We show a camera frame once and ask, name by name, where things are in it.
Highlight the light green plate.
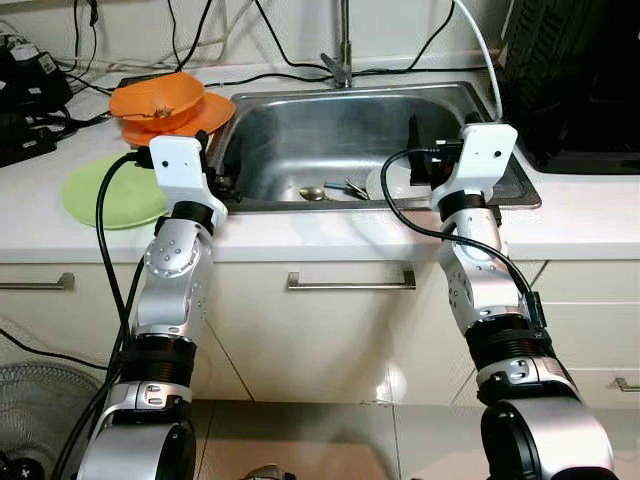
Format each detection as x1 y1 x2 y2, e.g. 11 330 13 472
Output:
62 152 171 231

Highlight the chrome kitchen faucet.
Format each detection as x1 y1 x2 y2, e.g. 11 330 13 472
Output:
320 0 356 89

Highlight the white kitchen base cabinet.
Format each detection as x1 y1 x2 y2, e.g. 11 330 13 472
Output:
0 258 640 406

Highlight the orange bowl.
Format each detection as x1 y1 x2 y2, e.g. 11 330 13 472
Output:
108 72 206 136

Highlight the stainless steel sink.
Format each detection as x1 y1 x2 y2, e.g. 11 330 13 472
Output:
205 82 541 213

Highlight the black power strip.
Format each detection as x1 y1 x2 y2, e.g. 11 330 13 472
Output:
0 110 61 166

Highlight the black power adapter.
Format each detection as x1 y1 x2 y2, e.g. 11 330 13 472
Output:
0 45 71 111

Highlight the grey robot foot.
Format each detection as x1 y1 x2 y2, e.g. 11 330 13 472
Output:
240 463 296 480

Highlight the grey floor fan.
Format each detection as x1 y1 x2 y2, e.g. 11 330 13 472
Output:
0 362 101 480

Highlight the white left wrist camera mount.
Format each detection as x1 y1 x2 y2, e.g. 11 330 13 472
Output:
148 135 229 211

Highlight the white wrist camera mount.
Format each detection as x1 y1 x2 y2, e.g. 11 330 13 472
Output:
148 135 229 211
432 123 519 211

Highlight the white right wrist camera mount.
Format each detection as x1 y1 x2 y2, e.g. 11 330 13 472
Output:
432 123 519 211

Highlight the white water hose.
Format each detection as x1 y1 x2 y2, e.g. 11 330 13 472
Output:
455 0 504 121

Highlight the blue handled metal utensil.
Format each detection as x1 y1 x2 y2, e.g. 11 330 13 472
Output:
325 178 369 199

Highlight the black power cable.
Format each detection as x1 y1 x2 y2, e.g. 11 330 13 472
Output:
255 0 331 73
355 0 458 77

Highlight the black drooping cable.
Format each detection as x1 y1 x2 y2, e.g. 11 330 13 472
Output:
0 325 111 373

